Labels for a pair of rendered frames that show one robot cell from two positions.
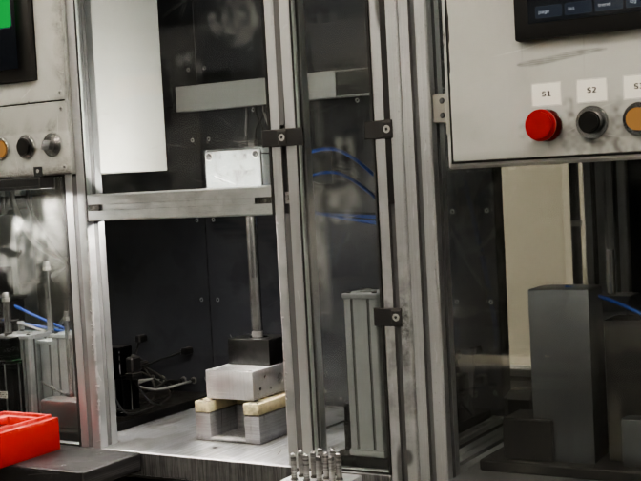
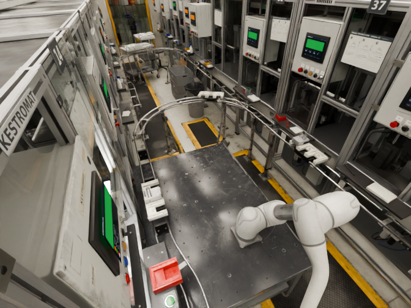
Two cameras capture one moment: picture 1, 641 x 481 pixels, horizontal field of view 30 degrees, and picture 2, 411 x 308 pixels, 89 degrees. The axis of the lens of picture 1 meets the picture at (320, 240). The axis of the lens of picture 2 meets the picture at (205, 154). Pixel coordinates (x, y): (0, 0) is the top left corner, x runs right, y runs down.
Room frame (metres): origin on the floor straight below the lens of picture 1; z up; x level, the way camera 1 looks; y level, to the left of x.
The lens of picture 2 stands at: (2.16, 1.04, 2.17)
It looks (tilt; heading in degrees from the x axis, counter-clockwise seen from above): 40 degrees down; 220
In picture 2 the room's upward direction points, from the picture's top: 3 degrees counter-clockwise
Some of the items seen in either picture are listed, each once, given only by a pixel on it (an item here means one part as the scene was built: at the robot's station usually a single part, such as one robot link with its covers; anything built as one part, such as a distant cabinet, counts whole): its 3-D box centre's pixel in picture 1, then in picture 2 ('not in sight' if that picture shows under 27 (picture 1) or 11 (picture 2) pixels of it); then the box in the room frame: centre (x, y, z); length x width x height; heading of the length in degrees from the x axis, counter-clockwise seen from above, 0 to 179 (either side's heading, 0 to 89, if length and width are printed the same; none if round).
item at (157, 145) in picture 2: not in sight; (141, 91); (-0.92, -3.54, 0.01); 5.85 x 0.59 x 0.01; 59
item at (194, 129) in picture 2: not in sight; (202, 132); (-0.31, -1.04, 0.01); 1.00 x 0.55 x 0.01; 59
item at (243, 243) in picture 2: not in sight; (244, 230); (1.33, 0.71, 0.71); 0.22 x 0.18 x 0.06; 59
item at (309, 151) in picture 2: not in sight; (306, 151); (0.32, 0.81, 0.84); 0.37 x 0.14 x 0.10; 59
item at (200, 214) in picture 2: not in sight; (204, 205); (1.31, 0.30, 0.66); 1.50 x 1.06 x 0.04; 59
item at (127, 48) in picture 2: not in sight; (140, 61); (-1.58, -4.25, 0.48); 0.88 x 0.56 x 0.96; 167
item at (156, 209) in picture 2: not in sight; (154, 200); (1.61, 0.03, 0.84); 0.36 x 0.14 x 0.10; 59
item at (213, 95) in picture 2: not in sight; (211, 96); (-0.19, -0.73, 0.84); 0.37 x 0.14 x 0.10; 117
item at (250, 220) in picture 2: not in sight; (249, 220); (1.34, 0.73, 0.85); 0.18 x 0.16 x 0.22; 150
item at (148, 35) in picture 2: not in sight; (147, 49); (-2.59, -5.13, 0.48); 0.84 x 0.58 x 0.97; 67
